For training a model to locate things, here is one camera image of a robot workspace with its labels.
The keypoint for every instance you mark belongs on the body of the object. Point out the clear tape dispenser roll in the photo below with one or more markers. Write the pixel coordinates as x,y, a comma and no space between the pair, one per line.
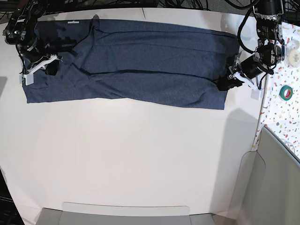
292,54

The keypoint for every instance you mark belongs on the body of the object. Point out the green tape roll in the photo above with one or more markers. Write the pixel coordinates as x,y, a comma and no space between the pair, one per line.
286,92

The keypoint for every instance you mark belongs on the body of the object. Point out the terrazzo patterned side table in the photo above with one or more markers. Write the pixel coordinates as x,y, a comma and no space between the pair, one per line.
280,116

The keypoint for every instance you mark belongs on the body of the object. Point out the dark blue printed t-shirt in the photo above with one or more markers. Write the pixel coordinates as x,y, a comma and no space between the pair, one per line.
162,63

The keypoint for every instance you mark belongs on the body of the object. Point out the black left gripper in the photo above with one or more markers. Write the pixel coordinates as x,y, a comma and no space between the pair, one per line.
249,68

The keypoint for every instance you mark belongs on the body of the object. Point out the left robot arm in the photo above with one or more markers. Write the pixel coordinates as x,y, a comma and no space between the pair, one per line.
269,52

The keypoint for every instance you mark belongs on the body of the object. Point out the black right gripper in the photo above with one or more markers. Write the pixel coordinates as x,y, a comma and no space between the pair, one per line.
34,55

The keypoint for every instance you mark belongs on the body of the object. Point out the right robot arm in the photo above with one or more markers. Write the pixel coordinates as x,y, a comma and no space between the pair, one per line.
20,32

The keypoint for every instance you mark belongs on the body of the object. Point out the grey chair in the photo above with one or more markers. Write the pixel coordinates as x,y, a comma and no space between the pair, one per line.
267,192

